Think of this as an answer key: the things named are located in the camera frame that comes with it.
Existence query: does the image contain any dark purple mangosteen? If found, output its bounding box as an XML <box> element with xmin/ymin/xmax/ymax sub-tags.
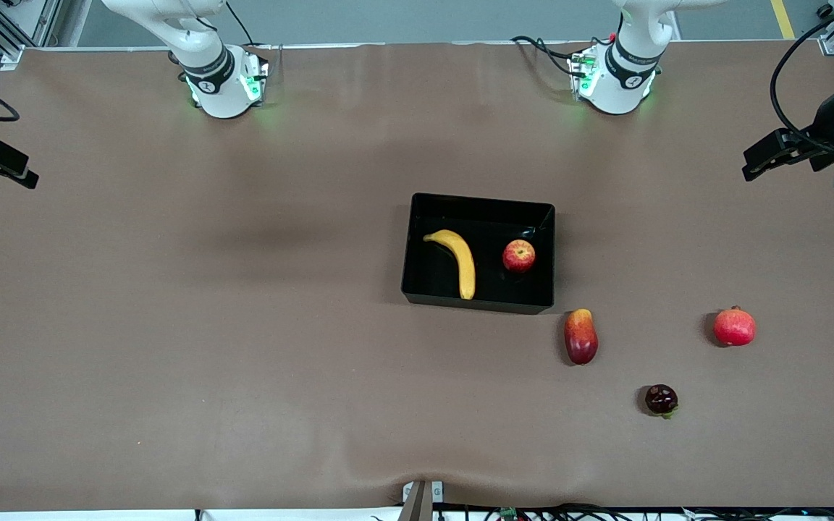
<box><xmin>644</xmin><ymin>384</ymin><xmax>680</xmax><ymax>419</ymax></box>

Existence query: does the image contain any red pomegranate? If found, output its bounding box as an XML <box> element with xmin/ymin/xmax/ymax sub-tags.
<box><xmin>712</xmin><ymin>305</ymin><xmax>757</xmax><ymax>347</ymax></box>

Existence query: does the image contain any yellow banana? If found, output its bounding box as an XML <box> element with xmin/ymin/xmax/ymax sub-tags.
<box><xmin>423</xmin><ymin>229</ymin><xmax>477</xmax><ymax>300</ymax></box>

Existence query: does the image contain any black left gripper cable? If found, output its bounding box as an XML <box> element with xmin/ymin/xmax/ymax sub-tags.
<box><xmin>770</xmin><ymin>0</ymin><xmax>834</xmax><ymax>156</ymax></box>

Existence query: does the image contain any red yellow apple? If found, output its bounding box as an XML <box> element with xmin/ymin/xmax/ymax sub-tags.
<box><xmin>502</xmin><ymin>239</ymin><xmax>536</xmax><ymax>274</ymax></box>

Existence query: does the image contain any black arm base cable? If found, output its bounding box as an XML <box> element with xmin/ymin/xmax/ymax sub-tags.
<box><xmin>510</xmin><ymin>35</ymin><xmax>591</xmax><ymax>79</ymax></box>
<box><xmin>225</xmin><ymin>0</ymin><xmax>256</xmax><ymax>47</ymax></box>

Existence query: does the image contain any black left arm base cable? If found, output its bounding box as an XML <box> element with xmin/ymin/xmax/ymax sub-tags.
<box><xmin>510</xmin><ymin>35</ymin><xmax>591</xmax><ymax>79</ymax></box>

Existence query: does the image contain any brown table cover cloth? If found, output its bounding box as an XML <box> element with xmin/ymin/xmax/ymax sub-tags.
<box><xmin>0</xmin><ymin>40</ymin><xmax>834</xmax><ymax>512</ymax></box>

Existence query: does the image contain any red yellow mango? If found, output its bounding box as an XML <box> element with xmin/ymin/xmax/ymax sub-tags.
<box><xmin>563</xmin><ymin>308</ymin><xmax>599</xmax><ymax>366</ymax></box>

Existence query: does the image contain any black right arm base cable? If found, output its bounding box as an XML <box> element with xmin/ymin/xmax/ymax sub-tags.
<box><xmin>225</xmin><ymin>0</ymin><xmax>256</xmax><ymax>47</ymax></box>

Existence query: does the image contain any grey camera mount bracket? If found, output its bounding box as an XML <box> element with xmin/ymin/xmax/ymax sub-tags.
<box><xmin>397</xmin><ymin>480</ymin><xmax>445</xmax><ymax>521</ymax></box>

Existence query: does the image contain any black rectangular plastic box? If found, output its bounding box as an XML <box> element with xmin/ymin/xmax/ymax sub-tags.
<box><xmin>400</xmin><ymin>192</ymin><xmax>557</xmax><ymax>315</ymax></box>

